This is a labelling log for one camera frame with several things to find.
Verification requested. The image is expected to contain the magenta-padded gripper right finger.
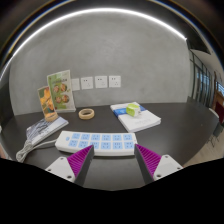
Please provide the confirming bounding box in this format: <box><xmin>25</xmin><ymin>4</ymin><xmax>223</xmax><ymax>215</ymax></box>
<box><xmin>134</xmin><ymin>143</ymin><xmax>184</xmax><ymax>185</ymax></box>

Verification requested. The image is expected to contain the beige tape roll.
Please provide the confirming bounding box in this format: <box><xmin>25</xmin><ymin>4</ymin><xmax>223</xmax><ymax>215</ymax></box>
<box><xmin>78</xmin><ymin>108</ymin><xmax>96</xmax><ymax>120</ymax></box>

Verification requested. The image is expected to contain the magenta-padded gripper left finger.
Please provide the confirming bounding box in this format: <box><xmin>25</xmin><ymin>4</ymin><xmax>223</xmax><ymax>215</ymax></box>
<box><xmin>45</xmin><ymin>144</ymin><xmax>95</xmax><ymax>187</ymax></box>

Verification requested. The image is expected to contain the blank white wall plate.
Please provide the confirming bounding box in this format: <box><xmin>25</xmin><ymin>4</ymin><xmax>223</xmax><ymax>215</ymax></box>
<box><xmin>71</xmin><ymin>78</ymin><xmax>81</xmax><ymax>92</ymax></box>

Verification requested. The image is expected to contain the white booklet with blue band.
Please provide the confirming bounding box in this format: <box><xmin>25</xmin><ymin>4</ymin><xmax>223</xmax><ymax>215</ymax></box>
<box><xmin>110</xmin><ymin>101</ymin><xmax>162</xmax><ymax>134</ymax></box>

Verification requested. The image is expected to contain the grey blue magazine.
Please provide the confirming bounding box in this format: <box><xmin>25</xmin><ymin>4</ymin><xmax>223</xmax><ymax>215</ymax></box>
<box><xmin>25</xmin><ymin>116</ymin><xmax>70</xmax><ymax>147</ymax></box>

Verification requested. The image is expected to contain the dark framed glass wall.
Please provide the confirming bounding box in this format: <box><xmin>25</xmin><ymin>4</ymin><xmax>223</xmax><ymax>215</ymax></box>
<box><xmin>189</xmin><ymin>49</ymin><xmax>214</xmax><ymax>108</ymax></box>

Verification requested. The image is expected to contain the acrylic stand with green leaflet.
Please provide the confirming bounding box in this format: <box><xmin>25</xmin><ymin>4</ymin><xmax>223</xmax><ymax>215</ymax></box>
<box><xmin>46</xmin><ymin>69</ymin><xmax>77</xmax><ymax>113</ymax></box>

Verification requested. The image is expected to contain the orange card in wooden holder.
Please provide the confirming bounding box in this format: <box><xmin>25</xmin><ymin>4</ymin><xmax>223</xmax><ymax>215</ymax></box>
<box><xmin>37</xmin><ymin>85</ymin><xmax>59</xmax><ymax>122</ymax></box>

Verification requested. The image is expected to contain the white and green charger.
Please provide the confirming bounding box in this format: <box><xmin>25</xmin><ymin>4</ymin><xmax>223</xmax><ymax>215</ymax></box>
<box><xmin>125</xmin><ymin>103</ymin><xmax>142</xmax><ymax>118</ymax></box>

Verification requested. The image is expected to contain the white ceiling light strip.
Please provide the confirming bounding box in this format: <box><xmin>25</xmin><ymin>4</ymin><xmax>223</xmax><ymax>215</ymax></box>
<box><xmin>0</xmin><ymin>7</ymin><xmax>188</xmax><ymax>79</ymax></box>

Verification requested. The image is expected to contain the white power strip cable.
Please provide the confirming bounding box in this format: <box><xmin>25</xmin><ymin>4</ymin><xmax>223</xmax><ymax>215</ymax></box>
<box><xmin>15</xmin><ymin>139</ymin><xmax>58</xmax><ymax>164</ymax></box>

